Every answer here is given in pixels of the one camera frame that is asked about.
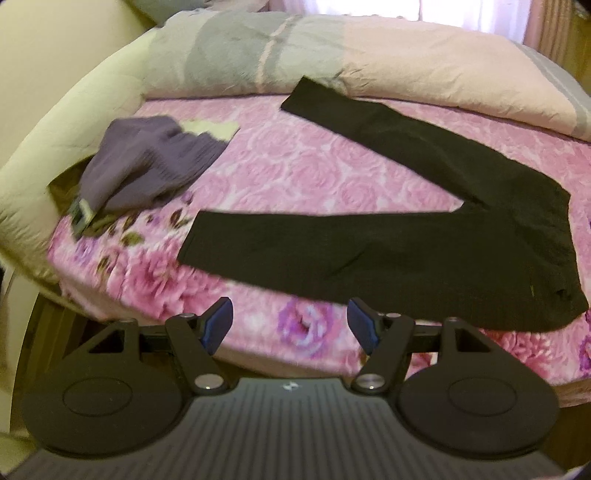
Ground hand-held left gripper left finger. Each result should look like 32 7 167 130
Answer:
88 296 234 396

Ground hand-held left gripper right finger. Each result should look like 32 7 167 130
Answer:
347 296 491 396

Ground black pants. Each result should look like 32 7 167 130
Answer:
178 76 590 333

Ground pink floral bed sheet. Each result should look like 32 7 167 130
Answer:
46 90 591 385

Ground purple knit garment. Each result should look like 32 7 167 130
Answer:
78 115 230 216

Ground pale yellow cloth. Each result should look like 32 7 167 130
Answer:
178 119 241 143

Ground cream quilt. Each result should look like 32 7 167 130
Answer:
0 28 158 288

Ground pink grey plaid duvet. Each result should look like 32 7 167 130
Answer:
139 9 591 139

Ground pink white curtain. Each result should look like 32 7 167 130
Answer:
265 0 557 44

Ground grey pillow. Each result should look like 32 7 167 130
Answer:
133 0 266 25

